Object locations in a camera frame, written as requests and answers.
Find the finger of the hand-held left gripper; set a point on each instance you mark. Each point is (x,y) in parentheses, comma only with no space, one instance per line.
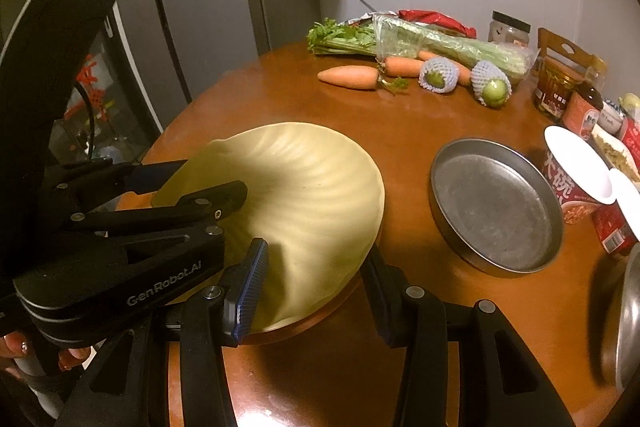
(150,177)
(220,202)

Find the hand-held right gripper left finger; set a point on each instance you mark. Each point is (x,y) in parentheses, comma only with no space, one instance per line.
(252,292)

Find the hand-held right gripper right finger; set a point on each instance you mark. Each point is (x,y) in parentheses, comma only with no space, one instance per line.
(381,299)

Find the round metal pan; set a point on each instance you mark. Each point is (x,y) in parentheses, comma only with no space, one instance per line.
(495,207)

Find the large metal bowl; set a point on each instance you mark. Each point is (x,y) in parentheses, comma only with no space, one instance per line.
(627,317)

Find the person's left hand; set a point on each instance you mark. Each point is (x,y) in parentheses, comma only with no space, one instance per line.
(70,357)

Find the grey refrigerator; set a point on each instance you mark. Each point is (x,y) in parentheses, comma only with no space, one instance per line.
(210,7)

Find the carrot with green top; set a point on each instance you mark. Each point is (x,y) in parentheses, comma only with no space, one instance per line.
(350,77)

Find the green fruit in foam net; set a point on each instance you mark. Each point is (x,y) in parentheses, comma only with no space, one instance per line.
(435,79)
(492,92)

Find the red instant noodle cup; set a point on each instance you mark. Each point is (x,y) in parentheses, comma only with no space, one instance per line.
(615,227)
(575,162)

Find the celery in plastic bag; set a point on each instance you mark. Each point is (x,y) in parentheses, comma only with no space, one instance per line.
(425,39)

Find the pickle jar with yellow lid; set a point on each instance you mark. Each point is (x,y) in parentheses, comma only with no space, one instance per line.
(552,94)

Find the brown sauce bottle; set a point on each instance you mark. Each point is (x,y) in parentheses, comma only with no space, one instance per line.
(582,112)

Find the white dish of vegetables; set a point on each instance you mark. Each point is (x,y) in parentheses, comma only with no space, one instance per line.
(617,152)

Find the red snack bag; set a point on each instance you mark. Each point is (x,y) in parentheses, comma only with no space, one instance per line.
(435,18)

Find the white ceramic bowl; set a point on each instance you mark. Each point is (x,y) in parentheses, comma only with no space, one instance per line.
(610,119)

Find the glass jar with black lid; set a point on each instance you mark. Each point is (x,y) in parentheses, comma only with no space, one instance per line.
(507,34)

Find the wooden chair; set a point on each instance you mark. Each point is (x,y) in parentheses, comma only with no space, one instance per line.
(550,42)

